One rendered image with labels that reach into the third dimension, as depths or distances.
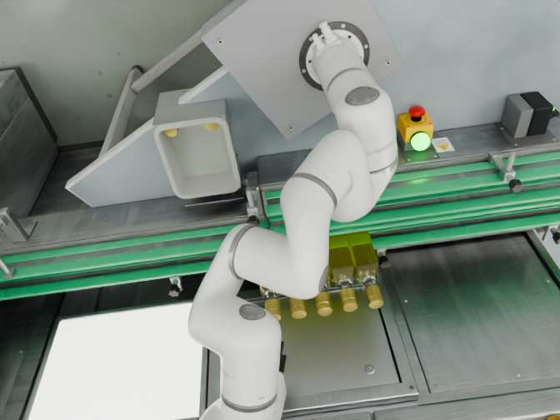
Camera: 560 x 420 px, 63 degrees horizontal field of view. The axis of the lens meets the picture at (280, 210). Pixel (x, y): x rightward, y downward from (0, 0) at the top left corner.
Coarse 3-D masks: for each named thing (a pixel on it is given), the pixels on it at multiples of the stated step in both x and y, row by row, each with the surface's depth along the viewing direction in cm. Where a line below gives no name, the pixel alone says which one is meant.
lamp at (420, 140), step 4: (416, 132) 111; (420, 132) 111; (424, 132) 111; (412, 136) 112; (416, 136) 111; (420, 136) 110; (424, 136) 110; (412, 140) 111; (416, 140) 111; (420, 140) 110; (424, 140) 110; (428, 140) 110; (412, 144) 112; (416, 144) 111; (420, 144) 111; (424, 144) 111; (428, 144) 111; (416, 148) 112; (420, 148) 112; (424, 148) 112
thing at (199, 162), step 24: (192, 120) 103; (216, 120) 103; (168, 144) 112; (192, 144) 115; (216, 144) 116; (168, 168) 111; (192, 168) 120; (216, 168) 121; (192, 192) 118; (216, 192) 118
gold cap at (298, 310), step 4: (292, 300) 103; (296, 300) 103; (300, 300) 103; (304, 300) 104; (292, 304) 102; (296, 304) 102; (300, 304) 102; (304, 304) 103; (292, 308) 102; (296, 308) 101; (300, 308) 101; (304, 308) 102; (292, 312) 101; (296, 312) 101; (300, 312) 101; (304, 312) 101; (292, 316) 102; (296, 316) 102; (300, 316) 102; (304, 316) 102
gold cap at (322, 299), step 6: (318, 294) 103; (324, 294) 103; (318, 300) 103; (324, 300) 102; (330, 300) 103; (318, 306) 102; (324, 306) 101; (330, 306) 101; (318, 312) 102; (324, 312) 102; (330, 312) 102
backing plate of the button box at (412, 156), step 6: (402, 150) 116; (414, 150) 115; (426, 150) 115; (432, 150) 114; (408, 156) 114; (414, 156) 114; (420, 156) 113; (426, 156) 113; (432, 156) 113; (438, 156) 112; (408, 162) 112
